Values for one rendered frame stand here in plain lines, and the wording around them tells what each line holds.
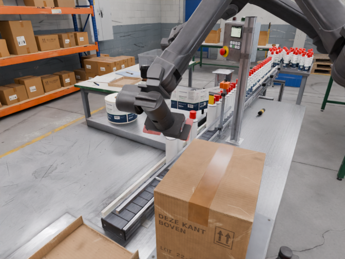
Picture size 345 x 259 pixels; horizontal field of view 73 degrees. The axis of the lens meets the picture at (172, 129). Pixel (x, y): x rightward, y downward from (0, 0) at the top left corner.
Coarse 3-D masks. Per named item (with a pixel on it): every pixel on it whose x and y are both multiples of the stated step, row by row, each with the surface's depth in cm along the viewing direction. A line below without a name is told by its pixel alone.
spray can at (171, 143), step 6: (168, 138) 98; (174, 138) 98; (168, 144) 99; (174, 144) 99; (168, 150) 100; (174, 150) 100; (168, 156) 102; (174, 156) 102; (174, 162) 103; (168, 168) 105
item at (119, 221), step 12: (216, 132) 141; (156, 180) 99; (132, 192) 92; (144, 192) 92; (120, 204) 86; (132, 204) 86; (144, 204) 86; (108, 216) 81; (120, 216) 81; (132, 216) 81; (120, 228) 77
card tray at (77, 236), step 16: (80, 224) 83; (64, 240) 78; (80, 240) 78; (96, 240) 78; (112, 240) 78; (32, 256) 69; (48, 256) 73; (64, 256) 73; (80, 256) 73; (96, 256) 73; (112, 256) 73; (128, 256) 73
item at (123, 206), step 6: (228, 108) 151; (216, 120) 134; (210, 126) 128; (204, 132) 122; (198, 138) 117; (168, 162) 96; (162, 168) 93; (156, 174) 89; (150, 180) 86; (144, 186) 83; (138, 192) 80; (132, 198) 78; (126, 204) 76; (120, 210) 73
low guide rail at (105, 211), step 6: (204, 126) 141; (198, 132) 134; (162, 162) 105; (156, 168) 102; (144, 174) 97; (150, 174) 99; (138, 180) 93; (144, 180) 96; (132, 186) 90; (138, 186) 93; (126, 192) 87; (120, 198) 84; (114, 204) 82; (108, 210) 80
